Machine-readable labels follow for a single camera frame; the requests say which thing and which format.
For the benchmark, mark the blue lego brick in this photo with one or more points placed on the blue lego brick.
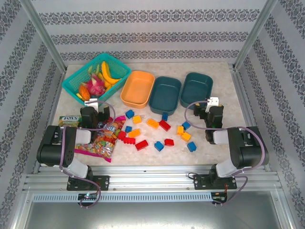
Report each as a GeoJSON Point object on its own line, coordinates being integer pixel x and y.
{"type": "Point", "coordinates": [129, 114]}
{"type": "Point", "coordinates": [186, 125]}
{"type": "Point", "coordinates": [165, 117]}
{"type": "Point", "coordinates": [128, 129]}
{"type": "Point", "coordinates": [191, 146]}
{"type": "Point", "coordinates": [159, 146]}

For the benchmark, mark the yellow lego brick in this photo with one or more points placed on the yellow lego brick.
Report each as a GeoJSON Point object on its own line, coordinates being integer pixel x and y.
{"type": "Point", "coordinates": [180, 130]}
{"type": "Point", "coordinates": [186, 136]}
{"type": "Point", "coordinates": [137, 119]}

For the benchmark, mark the long red lego brick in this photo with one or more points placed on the long red lego brick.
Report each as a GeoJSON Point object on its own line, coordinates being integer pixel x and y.
{"type": "Point", "coordinates": [129, 140]}

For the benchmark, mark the orange lego brick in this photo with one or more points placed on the orange lego brick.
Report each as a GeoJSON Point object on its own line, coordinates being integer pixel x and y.
{"type": "Point", "coordinates": [153, 123]}
{"type": "Point", "coordinates": [134, 133]}

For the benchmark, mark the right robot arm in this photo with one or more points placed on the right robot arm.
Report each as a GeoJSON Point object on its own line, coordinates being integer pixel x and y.
{"type": "Point", "coordinates": [250, 148]}

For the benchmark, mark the green Fox's candy bag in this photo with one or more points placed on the green Fox's candy bag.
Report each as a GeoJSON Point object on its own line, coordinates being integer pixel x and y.
{"type": "Point", "coordinates": [69, 120]}

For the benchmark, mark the dark teal plastic container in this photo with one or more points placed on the dark teal plastic container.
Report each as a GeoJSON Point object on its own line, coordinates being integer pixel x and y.
{"type": "Point", "coordinates": [164, 95]}
{"type": "Point", "coordinates": [196, 87]}

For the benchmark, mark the yellow toy fruit piece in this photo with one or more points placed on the yellow toy fruit piece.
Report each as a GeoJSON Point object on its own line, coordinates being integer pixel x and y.
{"type": "Point", "coordinates": [79, 96]}

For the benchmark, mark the colourful pink candy bag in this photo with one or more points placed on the colourful pink candy bag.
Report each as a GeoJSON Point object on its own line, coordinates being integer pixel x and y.
{"type": "Point", "coordinates": [104, 143]}

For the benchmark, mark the orange toy fruit half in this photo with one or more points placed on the orange toy fruit half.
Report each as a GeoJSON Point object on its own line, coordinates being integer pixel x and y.
{"type": "Point", "coordinates": [84, 91]}

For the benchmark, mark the pink toy dragon fruit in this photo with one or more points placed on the pink toy dragon fruit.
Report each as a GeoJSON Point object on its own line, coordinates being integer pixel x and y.
{"type": "Point", "coordinates": [95, 87]}

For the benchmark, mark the small toy banana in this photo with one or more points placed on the small toy banana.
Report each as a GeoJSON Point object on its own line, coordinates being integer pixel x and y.
{"type": "Point", "coordinates": [104, 80]}

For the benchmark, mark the orange plastic container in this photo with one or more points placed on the orange plastic container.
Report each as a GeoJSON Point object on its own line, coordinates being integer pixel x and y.
{"type": "Point", "coordinates": [137, 89]}

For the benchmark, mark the teal plastic basket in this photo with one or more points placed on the teal plastic basket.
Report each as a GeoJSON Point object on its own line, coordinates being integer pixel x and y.
{"type": "Point", "coordinates": [78, 80]}

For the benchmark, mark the large toy banana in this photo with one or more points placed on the large toy banana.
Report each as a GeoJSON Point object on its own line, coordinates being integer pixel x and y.
{"type": "Point", "coordinates": [107, 71]}

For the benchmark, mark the grey metal bottom panel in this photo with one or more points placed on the grey metal bottom panel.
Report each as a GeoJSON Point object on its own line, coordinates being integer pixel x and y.
{"type": "Point", "coordinates": [152, 217]}

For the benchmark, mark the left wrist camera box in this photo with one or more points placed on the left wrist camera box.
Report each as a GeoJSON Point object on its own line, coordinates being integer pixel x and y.
{"type": "Point", "coordinates": [91, 103]}

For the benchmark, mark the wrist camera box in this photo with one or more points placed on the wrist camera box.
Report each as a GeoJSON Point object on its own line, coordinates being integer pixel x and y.
{"type": "Point", "coordinates": [212, 101]}
{"type": "Point", "coordinates": [91, 103]}

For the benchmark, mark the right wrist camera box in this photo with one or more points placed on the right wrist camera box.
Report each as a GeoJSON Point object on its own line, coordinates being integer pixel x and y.
{"type": "Point", "coordinates": [212, 101]}

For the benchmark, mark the aluminium side rail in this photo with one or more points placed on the aluminium side rail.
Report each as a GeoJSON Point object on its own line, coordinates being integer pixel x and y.
{"type": "Point", "coordinates": [51, 114]}
{"type": "Point", "coordinates": [243, 100]}

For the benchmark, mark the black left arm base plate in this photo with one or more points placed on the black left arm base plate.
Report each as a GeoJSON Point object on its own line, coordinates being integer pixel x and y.
{"type": "Point", "coordinates": [102, 182]}

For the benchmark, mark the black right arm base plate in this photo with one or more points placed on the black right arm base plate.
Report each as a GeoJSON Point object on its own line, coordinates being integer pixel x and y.
{"type": "Point", "coordinates": [201, 182]}

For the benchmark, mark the aluminium mounting rail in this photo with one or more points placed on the aluminium mounting rail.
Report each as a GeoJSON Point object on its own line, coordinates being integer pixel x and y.
{"type": "Point", "coordinates": [147, 177]}

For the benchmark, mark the aluminium frame post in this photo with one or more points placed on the aluminium frame post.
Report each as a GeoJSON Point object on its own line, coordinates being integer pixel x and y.
{"type": "Point", "coordinates": [41, 33]}
{"type": "Point", "coordinates": [255, 33]}

